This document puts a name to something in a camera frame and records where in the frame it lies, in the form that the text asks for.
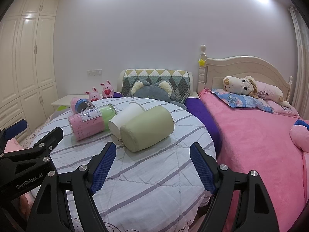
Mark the blue black cool towel can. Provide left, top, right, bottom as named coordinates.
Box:
left=73, top=98, right=95, bottom=114

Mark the small pink cup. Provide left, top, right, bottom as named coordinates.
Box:
left=70, top=97, right=80, bottom=114

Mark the white paper cup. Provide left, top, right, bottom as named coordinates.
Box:
left=108, top=102, right=145, bottom=139

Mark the green ceramic cup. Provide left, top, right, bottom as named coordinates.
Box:
left=120, top=106, right=174, bottom=152

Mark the white nightstand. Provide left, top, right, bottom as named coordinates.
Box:
left=51, top=94, right=88, bottom=110

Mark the pink green towel canister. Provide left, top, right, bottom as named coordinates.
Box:
left=68, top=104, right=117, bottom=141

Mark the pink bunny plush left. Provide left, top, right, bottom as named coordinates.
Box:
left=85, top=87, right=101, bottom=102

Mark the pink bunny plush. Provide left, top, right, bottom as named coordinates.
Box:
left=100, top=80, right=114, bottom=98
left=85, top=87, right=101, bottom=102

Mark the pink fleece blanket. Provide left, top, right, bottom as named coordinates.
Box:
left=199, top=90, right=306, bottom=231

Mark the pink bunny plush right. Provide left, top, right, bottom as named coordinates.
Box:
left=100, top=80, right=114, bottom=98

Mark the pink plush toy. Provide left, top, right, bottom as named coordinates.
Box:
left=290, top=119, right=309, bottom=152

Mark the round striped quilted table cover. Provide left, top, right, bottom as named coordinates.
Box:
left=29, top=96, right=219, bottom=232

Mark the cream wardrobe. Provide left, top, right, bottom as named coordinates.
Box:
left=1, top=0, right=59, bottom=142

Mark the blue cartoon pillow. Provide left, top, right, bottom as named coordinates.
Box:
left=212, top=89, right=274, bottom=113

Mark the purple blanket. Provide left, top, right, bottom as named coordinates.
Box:
left=184, top=97, right=222, bottom=157

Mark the grey cat plush cushion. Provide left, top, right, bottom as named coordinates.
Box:
left=128, top=79, right=188, bottom=111

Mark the dog plush toy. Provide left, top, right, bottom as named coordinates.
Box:
left=223, top=75, right=291, bottom=108

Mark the cream wooden headboard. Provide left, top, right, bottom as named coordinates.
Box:
left=196, top=44, right=293, bottom=101

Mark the triangle pattern cushion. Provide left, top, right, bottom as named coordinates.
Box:
left=117, top=68, right=194, bottom=103

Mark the yellow star decoration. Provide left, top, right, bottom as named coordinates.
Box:
left=198, top=58, right=206, bottom=67

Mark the wall switch panel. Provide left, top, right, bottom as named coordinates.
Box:
left=87, top=69, right=102, bottom=77

